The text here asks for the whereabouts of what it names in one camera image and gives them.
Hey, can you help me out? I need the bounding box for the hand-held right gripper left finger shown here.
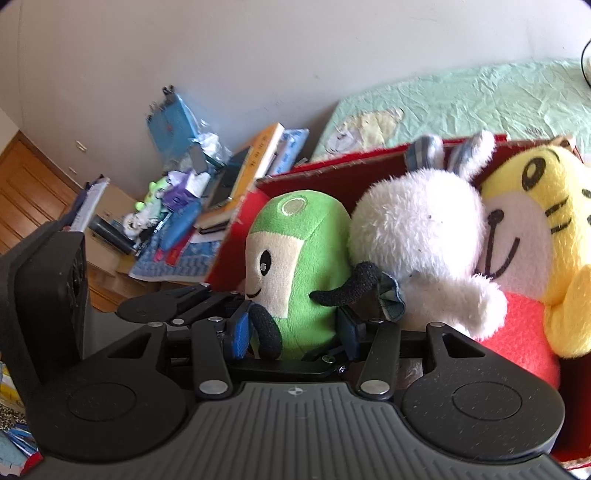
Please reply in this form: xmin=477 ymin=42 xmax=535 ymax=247
xmin=108 ymin=300 xmax=254 ymax=401

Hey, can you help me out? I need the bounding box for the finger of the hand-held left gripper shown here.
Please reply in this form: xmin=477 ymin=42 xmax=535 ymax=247
xmin=117 ymin=283 xmax=246 ymax=326
xmin=231 ymin=351 xmax=347 ymax=380

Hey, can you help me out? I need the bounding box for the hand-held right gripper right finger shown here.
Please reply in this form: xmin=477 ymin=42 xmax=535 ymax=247
xmin=337 ymin=307 xmax=485 ymax=401

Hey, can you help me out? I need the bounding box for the green plush toy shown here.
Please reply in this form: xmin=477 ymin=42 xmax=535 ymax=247
xmin=244 ymin=191 xmax=384 ymax=361

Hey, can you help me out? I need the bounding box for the red cardboard box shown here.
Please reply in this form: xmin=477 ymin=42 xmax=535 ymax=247
xmin=205 ymin=134 xmax=591 ymax=468

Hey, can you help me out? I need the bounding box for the white plush rabbit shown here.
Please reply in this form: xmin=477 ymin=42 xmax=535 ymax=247
xmin=347 ymin=130 xmax=509 ymax=343

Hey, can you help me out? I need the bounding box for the yellow plush tiger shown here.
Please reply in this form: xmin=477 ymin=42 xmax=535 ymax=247
xmin=475 ymin=143 xmax=591 ymax=391

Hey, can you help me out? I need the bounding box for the blue patterned cloth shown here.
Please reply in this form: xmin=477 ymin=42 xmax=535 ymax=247
xmin=129 ymin=240 xmax=223 ymax=282

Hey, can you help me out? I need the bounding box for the black cylinder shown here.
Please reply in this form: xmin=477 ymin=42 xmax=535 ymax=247
xmin=88 ymin=215 xmax=135 ymax=255

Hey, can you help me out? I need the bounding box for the wooden door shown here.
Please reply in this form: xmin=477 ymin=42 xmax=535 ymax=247
xmin=0 ymin=129 xmax=84 ymax=255

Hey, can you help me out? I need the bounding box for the beige nightstand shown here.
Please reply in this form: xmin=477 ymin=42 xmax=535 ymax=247
xmin=85 ymin=185 xmax=163 ymax=315

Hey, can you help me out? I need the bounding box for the small green toy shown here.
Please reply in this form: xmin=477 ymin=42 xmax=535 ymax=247
xmin=139 ymin=178 xmax=170 ymax=209

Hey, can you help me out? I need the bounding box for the black tablet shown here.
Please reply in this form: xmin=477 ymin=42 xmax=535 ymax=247
xmin=208 ymin=148 xmax=253 ymax=209

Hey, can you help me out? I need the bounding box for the clear plastic bag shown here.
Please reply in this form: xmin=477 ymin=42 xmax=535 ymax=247
xmin=187 ymin=131 xmax=234 ymax=172

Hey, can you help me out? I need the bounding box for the tan book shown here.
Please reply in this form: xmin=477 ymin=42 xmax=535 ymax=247
xmin=203 ymin=122 xmax=285 ymax=223

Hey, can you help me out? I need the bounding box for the blue plastic bag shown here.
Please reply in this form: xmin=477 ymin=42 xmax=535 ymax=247
xmin=147 ymin=85 xmax=204 ymax=160

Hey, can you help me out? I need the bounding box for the blue book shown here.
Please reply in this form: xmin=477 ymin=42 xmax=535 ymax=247
xmin=268 ymin=128 xmax=311 ymax=179

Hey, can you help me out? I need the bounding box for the green cartoon bed sheet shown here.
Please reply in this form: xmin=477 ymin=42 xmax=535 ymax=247
xmin=310 ymin=59 xmax=591 ymax=162

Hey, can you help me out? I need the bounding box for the black charger cable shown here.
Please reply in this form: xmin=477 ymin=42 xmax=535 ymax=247
xmin=579 ymin=41 xmax=591 ymax=89

